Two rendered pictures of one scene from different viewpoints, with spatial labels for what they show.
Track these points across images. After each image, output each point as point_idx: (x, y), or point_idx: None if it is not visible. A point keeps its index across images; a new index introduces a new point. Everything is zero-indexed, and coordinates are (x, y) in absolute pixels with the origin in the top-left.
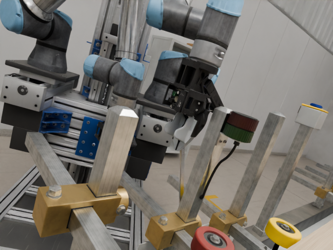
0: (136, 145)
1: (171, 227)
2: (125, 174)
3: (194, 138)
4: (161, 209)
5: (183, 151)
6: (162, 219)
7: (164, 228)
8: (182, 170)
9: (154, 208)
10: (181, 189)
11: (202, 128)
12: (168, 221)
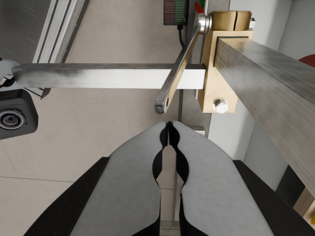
0: (23, 100)
1: (235, 99)
2: (65, 74)
3: (232, 158)
4: (185, 72)
5: (171, 92)
6: (223, 112)
7: (230, 109)
8: (185, 62)
9: (180, 84)
10: (193, 46)
11: (295, 214)
12: (222, 94)
